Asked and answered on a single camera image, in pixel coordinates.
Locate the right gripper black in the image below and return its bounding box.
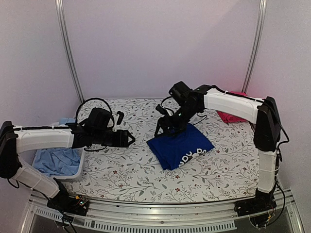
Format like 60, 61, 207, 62
155, 103, 200, 137

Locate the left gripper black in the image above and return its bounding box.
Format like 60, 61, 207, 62
93, 129, 136, 148

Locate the blue printed t-shirt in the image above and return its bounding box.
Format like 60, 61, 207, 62
147, 124, 214, 170

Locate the light blue shirt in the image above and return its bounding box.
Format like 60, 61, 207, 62
33, 117, 81, 177

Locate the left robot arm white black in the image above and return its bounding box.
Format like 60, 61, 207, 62
0, 121, 136, 211

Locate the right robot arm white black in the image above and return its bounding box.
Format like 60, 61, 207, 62
155, 82, 282, 212

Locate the white plastic laundry basket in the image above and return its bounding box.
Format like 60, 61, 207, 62
30, 148, 86, 182

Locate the folded pink garment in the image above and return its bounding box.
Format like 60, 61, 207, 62
217, 91, 248, 124

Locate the floral table mat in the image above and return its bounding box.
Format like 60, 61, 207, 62
64, 99, 259, 203

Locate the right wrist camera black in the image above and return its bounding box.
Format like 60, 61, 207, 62
169, 81, 192, 104

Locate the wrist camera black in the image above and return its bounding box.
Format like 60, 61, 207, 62
169, 81, 192, 104
85, 108, 114, 130

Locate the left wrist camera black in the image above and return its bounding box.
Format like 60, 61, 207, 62
85, 108, 114, 130

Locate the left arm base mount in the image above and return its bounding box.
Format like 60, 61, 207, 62
47, 194, 89, 216

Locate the aluminium front rail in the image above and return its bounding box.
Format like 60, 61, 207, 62
21, 189, 304, 233

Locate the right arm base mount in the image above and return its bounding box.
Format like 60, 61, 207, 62
234, 193, 276, 216

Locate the right aluminium corner post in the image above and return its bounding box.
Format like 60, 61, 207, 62
242, 0, 267, 94

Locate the aluminium corner post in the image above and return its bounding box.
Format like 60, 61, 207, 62
242, 0, 267, 94
55, 0, 85, 102

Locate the left aluminium corner post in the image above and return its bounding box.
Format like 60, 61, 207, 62
55, 0, 85, 102

